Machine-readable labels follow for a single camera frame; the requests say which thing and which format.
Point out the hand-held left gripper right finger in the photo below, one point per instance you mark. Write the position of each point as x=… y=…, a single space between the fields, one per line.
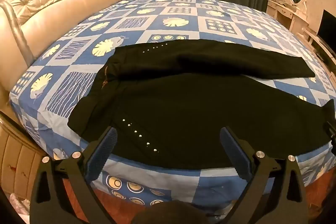
x=235 y=153

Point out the white vanity dresser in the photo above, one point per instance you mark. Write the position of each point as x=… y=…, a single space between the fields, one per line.
x=286 y=14

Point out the white television stand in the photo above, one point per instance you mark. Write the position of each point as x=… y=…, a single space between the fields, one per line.
x=319 y=44

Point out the black television screen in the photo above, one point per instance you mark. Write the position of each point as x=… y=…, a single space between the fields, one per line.
x=328 y=26

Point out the cream tufted headboard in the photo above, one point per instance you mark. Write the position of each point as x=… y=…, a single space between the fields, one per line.
x=65 y=11

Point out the crumpled white cloth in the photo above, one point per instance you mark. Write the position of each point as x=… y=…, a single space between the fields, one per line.
x=19 y=204

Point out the blue patterned bed sheet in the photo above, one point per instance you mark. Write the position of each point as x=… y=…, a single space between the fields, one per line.
x=78 y=92

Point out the beige padded bed frame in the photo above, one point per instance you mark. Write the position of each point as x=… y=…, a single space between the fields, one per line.
x=15 y=155

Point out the black pants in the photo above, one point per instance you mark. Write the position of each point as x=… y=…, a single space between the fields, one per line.
x=183 y=108

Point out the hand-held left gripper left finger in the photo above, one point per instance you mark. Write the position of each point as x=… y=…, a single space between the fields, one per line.
x=105 y=150

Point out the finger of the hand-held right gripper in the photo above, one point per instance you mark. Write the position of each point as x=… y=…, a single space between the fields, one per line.
x=331 y=130

